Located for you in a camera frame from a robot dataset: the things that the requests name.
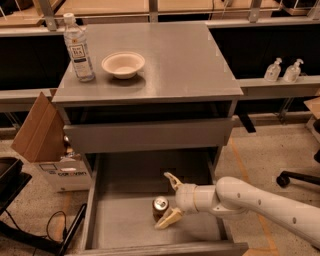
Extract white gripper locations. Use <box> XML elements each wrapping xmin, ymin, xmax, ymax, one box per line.
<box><xmin>155</xmin><ymin>172</ymin><xmax>198</xmax><ymax>230</ymax></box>

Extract orange soda can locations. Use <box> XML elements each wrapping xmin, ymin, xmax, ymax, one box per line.
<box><xmin>152</xmin><ymin>196</ymin><xmax>169</xmax><ymax>221</ymax></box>

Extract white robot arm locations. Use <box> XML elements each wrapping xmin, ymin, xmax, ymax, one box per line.
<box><xmin>155</xmin><ymin>172</ymin><xmax>320</xmax><ymax>248</ymax></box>

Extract open grey middle drawer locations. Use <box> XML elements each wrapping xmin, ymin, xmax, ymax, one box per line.
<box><xmin>79</xmin><ymin>150</ymin><xmax>248</xmax><ymax>256</ymax></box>

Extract closed grey top drawer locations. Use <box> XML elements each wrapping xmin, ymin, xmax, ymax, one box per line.
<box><xmin>64</xmin><ymin>118</ymin><xmax>233</xmax><ymax>153</ymax></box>

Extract grey drawer cabinet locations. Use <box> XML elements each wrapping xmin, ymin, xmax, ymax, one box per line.
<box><xmin>53</xmin><ymin>23</ymin><xmax>242</xmax><ymax>153</ymax></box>

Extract black office chair base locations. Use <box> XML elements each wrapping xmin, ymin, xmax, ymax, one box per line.
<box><xmin>276</xmin><ymin>120</ymin><xmax>320</xmax><ymax>188</ymax></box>

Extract black stand leg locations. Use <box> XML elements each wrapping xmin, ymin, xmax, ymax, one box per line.
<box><xmin>0</xmin><ymin>204</ymin><xmax>87</xmax><ymax>256</ymax></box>

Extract white paper bowl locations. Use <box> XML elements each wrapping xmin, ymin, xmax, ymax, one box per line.
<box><xmin>101</xmin><ymin>51</ymin><xmax>145</xmax><ymax>79</ymax></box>

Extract cardboard box with flaps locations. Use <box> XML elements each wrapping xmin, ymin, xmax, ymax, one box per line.
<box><xmin>11</xmin><ymin>93</ymin><xmax>91</xmax><ymax>192</ymax></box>

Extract left sanitizer pump bottle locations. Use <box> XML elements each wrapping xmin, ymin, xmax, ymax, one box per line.
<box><xmin>264</xmin><ymin>58</ymin><xmax>282</xmax><ymax>82</ymax></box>

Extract sanitizer pump bottle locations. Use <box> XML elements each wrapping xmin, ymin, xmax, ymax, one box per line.
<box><xmin>264</xmin><ymin>58</ymin><xmax>282</xmax><ymax>82</ymax></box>
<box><xmin>283</xmin><ymin>58</ymin><xmax>303</xmax><ymax>82</ymax></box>

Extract black bin at left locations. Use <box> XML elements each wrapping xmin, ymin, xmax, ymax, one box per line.
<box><xmin>0</xmin><ymin>157</ymin><xmax>32</xmax><ymax>215</ymax></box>

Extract right sanitizer pump bottle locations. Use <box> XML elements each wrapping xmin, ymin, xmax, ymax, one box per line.
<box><xmin>283</xmin><ymin>58</ymin><xmax>303</xmax><ymax>82</ymax></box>

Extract clear plastic water bottle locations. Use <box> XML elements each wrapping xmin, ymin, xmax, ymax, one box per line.
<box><xmin>63</xmin><ymin>13</ymin><xmax>95</xmax><ymax>82</ymax></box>

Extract black cable on floor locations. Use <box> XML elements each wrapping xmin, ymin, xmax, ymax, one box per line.
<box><xmin>4</xmin><ymin>209</ymin><xmax>69</xmax><ymax>256</ymax></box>

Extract grey metal rail shelf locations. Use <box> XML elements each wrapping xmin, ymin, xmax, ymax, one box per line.
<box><xmin>0</xmin><ymin>16</ymin><xmax>320</xmax><ymax>113</ymax></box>

